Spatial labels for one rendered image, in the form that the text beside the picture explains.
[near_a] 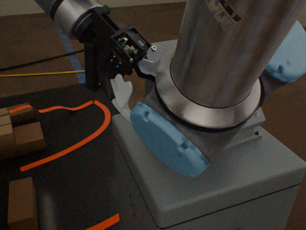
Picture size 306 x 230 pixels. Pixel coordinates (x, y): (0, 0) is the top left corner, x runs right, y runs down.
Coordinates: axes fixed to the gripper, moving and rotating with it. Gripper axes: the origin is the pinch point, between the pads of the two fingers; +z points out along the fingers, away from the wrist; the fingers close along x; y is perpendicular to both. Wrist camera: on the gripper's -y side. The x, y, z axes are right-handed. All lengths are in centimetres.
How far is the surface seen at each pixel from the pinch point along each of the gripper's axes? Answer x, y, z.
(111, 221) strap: 29, -110, 27
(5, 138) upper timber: 34, -154, -55
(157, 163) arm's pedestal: 3.4, -15.9, 10.2
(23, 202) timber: 8, -125, -12
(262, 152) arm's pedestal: 21.4, -4.0, 27.0
